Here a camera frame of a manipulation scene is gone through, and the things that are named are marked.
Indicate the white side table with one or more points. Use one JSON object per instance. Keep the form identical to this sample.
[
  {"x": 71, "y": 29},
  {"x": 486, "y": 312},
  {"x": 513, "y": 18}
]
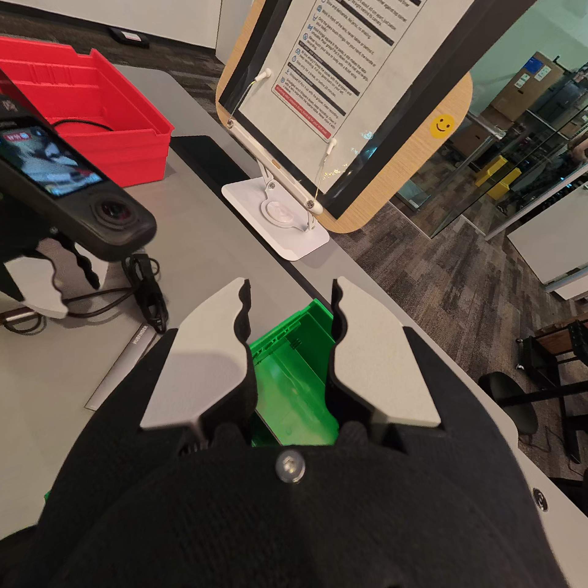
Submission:
[{"x": 551, "y": 239}]

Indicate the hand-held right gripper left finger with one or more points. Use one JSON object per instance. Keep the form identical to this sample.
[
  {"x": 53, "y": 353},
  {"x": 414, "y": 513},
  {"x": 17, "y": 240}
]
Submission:
[{"x": 197, "y": 367}]

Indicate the yellow floor bins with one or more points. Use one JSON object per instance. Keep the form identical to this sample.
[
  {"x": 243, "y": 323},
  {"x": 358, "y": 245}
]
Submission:
[{"x": 498, "y": 177}]

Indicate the black box with label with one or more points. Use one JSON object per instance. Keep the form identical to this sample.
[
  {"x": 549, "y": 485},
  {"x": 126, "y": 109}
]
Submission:
[{"x": 129, "y": 37}]

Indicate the yellow smiley sticker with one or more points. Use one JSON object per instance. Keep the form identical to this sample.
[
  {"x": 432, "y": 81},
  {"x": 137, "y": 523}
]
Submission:
[{"x": 443, "y": 125}]

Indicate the round desk grommet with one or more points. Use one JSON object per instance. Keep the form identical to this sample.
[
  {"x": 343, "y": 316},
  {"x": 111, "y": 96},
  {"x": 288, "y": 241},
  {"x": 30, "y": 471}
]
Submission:
[{"x": 540, "y": 500}]

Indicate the black round stool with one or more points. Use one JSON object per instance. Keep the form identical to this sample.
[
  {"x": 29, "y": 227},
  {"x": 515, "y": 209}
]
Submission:
[{"x": 510, "y": 399}]

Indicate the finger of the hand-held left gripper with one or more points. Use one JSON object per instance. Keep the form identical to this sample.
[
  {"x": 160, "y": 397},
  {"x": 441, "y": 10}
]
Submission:
[
  {"x": 92, "y": 268},
  {"x": 39, "y": 289}
]

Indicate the cardboard boxes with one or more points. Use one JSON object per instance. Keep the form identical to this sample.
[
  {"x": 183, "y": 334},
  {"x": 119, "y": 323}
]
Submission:
[{"x": 523, "y": 87}]

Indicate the black rolling cart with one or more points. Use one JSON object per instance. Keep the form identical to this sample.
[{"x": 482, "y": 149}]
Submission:
[{"x": 560, "y": 353}]

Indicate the white tablet stand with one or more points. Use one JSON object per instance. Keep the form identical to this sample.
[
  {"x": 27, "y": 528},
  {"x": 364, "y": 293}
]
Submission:
[{"x": 257, "y": 202}]

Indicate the grey usb hub stick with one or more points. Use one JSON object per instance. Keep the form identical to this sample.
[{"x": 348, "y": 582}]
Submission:
[{"x": 124, "y": 363}]

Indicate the tablet with instruction sheet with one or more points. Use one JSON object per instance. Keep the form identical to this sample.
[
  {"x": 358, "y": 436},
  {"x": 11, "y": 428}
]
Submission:
[{"x": 321, "y": 46}]

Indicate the red plastic bin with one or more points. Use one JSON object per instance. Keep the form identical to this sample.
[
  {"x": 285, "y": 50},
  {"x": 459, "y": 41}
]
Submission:
[{"x": 115, "y": 151}]

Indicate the green plastic bin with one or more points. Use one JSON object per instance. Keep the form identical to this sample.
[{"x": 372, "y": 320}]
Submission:
[{"x": 294, "y": 390}]

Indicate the wooden backing board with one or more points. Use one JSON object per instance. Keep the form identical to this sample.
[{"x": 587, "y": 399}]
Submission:
[{"x": 413, "y": 174}]

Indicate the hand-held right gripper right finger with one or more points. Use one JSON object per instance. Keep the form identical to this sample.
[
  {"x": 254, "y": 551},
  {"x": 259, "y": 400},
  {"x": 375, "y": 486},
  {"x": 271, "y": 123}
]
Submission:
[{"x": 381, "y": 367}]

